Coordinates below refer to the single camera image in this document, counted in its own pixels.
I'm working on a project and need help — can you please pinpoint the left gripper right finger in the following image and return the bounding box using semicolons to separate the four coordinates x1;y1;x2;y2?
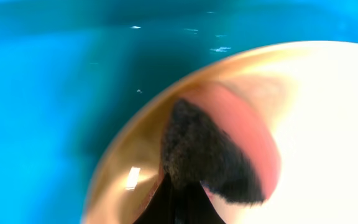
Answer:
185;183;226;224

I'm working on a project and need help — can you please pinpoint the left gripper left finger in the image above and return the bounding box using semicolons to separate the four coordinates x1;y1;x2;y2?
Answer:
134;174;175;224

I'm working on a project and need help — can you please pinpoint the pink green sponge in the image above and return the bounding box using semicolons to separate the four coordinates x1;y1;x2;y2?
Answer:
161;83;281;203

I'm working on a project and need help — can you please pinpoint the yellow plate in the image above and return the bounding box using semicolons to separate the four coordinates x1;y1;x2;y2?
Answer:
82;41;358;223

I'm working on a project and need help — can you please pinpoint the teal plastic tray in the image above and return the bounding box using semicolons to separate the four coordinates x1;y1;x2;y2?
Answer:
0;0;358;223

